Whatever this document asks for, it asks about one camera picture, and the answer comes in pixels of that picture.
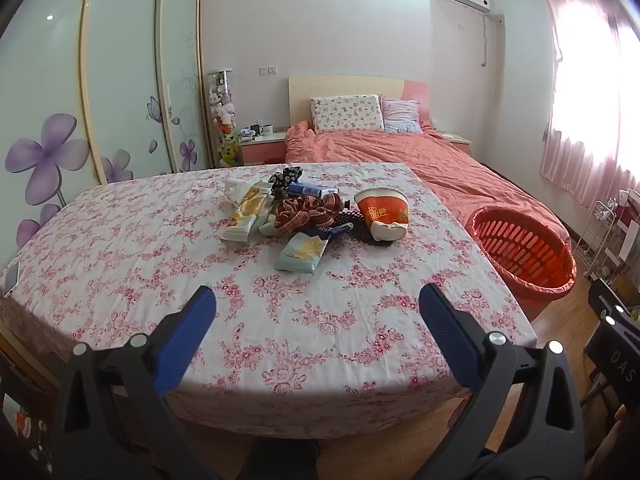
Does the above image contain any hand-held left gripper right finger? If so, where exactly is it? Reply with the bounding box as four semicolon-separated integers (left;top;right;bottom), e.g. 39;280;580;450
419;284;587;480

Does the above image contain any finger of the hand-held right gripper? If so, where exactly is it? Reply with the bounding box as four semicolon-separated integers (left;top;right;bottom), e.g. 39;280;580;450
587;277;640;333

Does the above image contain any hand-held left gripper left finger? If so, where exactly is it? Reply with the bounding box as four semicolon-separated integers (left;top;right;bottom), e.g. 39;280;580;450
52;286;221;480

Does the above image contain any red plastic basket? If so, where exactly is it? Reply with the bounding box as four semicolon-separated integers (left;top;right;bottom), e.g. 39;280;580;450
465;206;577;312

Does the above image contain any yellow white snack packet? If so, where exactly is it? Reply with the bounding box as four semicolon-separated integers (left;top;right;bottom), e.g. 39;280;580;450
221;185;274;246

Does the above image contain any red white noodle cup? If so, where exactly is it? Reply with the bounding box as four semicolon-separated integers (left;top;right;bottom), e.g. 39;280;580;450
354;187;412;242

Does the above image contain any green white snack packet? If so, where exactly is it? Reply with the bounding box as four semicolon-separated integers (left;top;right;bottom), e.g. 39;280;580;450
259;191;287;237

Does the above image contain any black studded mat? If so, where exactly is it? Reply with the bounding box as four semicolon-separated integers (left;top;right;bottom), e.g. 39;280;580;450
334;210;397;247

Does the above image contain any light blue snack packet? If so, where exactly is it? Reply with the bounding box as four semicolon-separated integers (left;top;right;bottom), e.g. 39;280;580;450
275;232;330;274

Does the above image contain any white plastic bag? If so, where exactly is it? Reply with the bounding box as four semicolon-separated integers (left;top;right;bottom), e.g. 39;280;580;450
224;178;262;207

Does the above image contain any red plaid scrunchie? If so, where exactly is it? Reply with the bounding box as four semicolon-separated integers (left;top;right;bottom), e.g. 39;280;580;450
273;197;322;234

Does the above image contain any brown scrunchie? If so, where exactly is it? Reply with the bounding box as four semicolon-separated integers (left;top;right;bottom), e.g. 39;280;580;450
307;193;347;229

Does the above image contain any dark floral scrunchie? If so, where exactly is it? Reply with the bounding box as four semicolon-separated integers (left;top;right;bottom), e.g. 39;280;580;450
269;165;304;187

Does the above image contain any blue box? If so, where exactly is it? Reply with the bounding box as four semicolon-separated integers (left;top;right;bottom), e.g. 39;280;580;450
288;183;339;199

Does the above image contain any pink floral tablecloth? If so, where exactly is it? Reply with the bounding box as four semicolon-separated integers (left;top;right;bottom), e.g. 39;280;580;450
0;162;538;438

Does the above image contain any pink curtain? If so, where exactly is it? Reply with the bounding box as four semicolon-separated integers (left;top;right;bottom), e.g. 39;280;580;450
539;0;640;212

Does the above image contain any salmon duvet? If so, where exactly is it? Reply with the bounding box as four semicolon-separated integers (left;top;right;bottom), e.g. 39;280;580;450
284;120;571;243

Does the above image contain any smartphone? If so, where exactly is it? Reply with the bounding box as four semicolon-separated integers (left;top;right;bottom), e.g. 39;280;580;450
2;261;21;298

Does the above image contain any pink nightstand with mugs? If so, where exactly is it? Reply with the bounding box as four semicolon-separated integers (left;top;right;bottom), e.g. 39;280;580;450
238;131;288;166

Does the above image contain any plush toy display column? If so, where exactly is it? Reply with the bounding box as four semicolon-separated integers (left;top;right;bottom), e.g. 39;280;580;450
206;68;240;168

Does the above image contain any pink striped pillow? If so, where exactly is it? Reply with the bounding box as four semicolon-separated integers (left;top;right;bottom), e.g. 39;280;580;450
381;99;422;134

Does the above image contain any floral pillow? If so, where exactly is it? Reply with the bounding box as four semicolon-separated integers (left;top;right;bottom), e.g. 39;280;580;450
309;94;385;135

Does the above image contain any flower print sliding wardrobe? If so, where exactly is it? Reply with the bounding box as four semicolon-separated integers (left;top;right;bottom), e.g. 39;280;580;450
0;0;210;261

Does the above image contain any bed headboard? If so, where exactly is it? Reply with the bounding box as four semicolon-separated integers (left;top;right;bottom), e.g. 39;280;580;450
288;75;431;128

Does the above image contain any air conditioner pipe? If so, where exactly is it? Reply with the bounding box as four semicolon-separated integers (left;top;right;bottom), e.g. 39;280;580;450
480;11;504;69

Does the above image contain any white wire rack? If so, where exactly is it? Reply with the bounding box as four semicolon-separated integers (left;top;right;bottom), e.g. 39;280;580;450
571;199;617;282

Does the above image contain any blue handled tool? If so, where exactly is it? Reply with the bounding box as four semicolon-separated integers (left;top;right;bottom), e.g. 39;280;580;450
311;224;357;242

